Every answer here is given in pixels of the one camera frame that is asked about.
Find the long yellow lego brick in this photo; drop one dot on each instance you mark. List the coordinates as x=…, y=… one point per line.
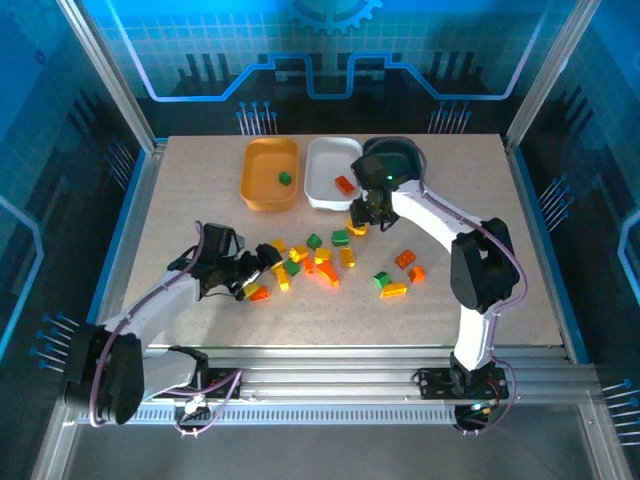
x=281, y=277

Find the small orange lego brick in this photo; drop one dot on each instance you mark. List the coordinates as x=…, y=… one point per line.
x=416, y=274
x=308, y=265

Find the orange arch lego brick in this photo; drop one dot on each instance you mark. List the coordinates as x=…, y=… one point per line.
x=327, y=273

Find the yellow sloped lego brick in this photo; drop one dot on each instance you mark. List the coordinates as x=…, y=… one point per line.
x=394, y=290

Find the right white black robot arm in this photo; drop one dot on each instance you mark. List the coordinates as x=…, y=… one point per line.
x=430, y=215

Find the dark teal plastic container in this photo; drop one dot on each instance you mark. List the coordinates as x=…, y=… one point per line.
x=405, y=160

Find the white plastic container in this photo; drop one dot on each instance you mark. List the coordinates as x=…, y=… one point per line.
x=325, y=160

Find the small green lego brick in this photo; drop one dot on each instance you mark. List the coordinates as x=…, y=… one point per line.
x=284, y=178

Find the orange plastic container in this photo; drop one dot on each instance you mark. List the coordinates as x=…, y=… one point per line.
x=260, y=165

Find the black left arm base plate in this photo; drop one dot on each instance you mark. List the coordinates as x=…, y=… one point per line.
x=225, y=381

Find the aluminium side rail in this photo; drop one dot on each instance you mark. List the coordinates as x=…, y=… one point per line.
x=529, y=200
x=142, y=200

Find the wide aluminium frame rail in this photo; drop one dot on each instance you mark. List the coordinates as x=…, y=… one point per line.
x=325, y=372

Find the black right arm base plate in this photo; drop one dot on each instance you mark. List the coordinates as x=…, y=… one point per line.
x=430, y=385

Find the aluminium frame post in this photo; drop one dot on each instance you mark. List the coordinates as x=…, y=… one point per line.
x=547, y=75
x=112, y=75

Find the aluminium frame strut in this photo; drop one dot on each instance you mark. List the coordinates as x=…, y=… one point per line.
x=602, y=440
x=55, y=445

